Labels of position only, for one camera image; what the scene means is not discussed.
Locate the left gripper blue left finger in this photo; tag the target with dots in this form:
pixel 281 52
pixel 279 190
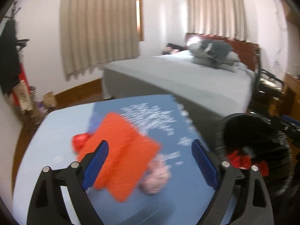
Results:
pixel 92 164

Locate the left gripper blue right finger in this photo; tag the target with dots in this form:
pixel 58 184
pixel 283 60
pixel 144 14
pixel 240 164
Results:
pixel 206 165

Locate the black trash bin bag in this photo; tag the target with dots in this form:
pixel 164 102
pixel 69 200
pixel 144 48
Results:
pixel 254 136

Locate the red shiny wrapper ball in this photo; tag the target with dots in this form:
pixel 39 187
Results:
pixel 79 141

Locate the blue tree-print tablecloth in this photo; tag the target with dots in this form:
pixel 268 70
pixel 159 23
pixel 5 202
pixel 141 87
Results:
pixel 157 117

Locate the black armchair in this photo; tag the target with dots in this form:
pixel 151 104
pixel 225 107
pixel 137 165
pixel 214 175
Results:
pixel 267 89

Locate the pink knotted cloth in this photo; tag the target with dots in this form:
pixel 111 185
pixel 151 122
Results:
pixel 157 176

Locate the grey bed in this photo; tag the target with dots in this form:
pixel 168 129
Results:
pixel 205 92

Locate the brown paper bag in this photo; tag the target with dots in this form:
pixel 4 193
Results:
pixel 49 100

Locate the grey pillow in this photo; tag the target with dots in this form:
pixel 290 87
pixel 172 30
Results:
pixel 232 63

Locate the wooden headboard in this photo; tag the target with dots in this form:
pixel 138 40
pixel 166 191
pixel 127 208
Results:
pixel 249 53

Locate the beige tote bag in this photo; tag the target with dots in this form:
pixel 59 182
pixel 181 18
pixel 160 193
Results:
pixel 24 98

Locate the dark grey folded clothes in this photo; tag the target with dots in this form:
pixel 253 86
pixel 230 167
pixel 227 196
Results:
pixel 216 49

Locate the red hanging bag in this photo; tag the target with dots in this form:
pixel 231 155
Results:
pixel 24 83

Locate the plush toy on bed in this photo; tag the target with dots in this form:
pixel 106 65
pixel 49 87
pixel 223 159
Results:
pixel 172 49

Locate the beige curtain left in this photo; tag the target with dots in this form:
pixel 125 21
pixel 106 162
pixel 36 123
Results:
pixel 96 32

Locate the beige curtain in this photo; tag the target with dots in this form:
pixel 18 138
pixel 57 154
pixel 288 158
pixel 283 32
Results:
pixel 96 32
pixel 222 18

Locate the beige curtain right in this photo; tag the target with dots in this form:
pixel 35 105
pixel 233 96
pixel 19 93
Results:
pixel 222 18

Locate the wooden coat rack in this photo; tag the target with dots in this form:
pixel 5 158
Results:
pixel 14 11

